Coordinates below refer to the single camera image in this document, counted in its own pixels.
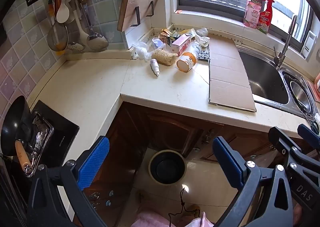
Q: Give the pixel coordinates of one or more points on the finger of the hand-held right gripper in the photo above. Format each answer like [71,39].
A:
[280,139]
[308,133]

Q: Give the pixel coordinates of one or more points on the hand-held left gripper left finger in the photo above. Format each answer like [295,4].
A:
[93,159]

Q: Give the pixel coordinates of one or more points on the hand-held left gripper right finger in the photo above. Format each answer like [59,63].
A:
[227,162]

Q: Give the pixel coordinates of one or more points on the beige trash can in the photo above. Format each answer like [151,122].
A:
[167,168]

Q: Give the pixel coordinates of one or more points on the small white spray bottle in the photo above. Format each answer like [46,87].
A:
[155,66]

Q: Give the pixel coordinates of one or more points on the white bottle with orange label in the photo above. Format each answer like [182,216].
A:
[188,56]

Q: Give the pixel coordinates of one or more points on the tan loofah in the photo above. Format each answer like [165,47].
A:
[163,56]

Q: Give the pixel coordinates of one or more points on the pink cardboard box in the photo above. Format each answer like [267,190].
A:
[181,44]

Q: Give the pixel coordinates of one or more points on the blue white tissue pack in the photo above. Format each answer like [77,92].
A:
[158,43]

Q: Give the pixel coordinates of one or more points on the green white packet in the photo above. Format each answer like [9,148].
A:
[176,35]

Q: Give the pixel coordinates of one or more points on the yellow packet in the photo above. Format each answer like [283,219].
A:
[165,34]

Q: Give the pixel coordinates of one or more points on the brown wooden cabinet door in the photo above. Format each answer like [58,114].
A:
[125,141]
[237,139]
[170,129]

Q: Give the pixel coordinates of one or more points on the black gas stove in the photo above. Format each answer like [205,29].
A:
[62,131]

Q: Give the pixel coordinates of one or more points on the aluminium foil stove liner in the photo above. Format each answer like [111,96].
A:
[42,131]

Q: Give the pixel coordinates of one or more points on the stainless steel sink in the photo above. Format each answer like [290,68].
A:
[267,79]

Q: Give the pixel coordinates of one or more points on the yellow embroidered slipper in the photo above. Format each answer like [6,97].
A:
[190,210]

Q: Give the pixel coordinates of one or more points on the pink pants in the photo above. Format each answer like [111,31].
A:
[147,219]

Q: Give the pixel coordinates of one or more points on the brown cardboard sheet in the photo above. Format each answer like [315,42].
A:
[227,71]

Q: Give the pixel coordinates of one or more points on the metal faucet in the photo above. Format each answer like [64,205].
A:
[285,41]

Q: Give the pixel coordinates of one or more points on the clear plastic bag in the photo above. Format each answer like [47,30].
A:
[141,50]
[201,31]

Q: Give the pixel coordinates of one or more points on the metal ladle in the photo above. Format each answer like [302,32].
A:
[96,40]

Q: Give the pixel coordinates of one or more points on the red spray bottle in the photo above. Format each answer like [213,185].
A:
[266,16]

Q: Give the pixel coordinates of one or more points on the metal mesh strainer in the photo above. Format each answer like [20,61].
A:
[57,38]

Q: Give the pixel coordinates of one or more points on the pink detergent bottle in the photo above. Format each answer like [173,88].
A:
[252,11]

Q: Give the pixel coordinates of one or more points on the white rice paddle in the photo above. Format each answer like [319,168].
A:
[62,11]

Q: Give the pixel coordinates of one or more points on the white wall socket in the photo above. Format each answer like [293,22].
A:
[309,43]

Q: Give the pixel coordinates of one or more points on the black board bracket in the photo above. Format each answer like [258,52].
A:
[150,9]
[137,18]

